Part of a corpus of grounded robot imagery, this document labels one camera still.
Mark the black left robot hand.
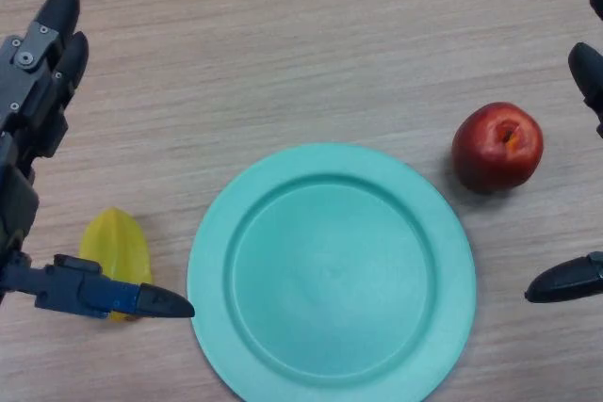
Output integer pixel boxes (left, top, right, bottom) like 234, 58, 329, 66
0, 0, 196, 321

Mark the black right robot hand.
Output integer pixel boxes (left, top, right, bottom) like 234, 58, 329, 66
524, 0, 603, 305

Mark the red apple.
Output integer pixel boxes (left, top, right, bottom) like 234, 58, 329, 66
450, 101, 545, 195

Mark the green round plate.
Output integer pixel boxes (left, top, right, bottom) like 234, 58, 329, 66
187, 141, 478, 402

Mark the yellow starfruit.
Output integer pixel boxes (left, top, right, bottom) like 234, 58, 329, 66
78, 206, 155, 324

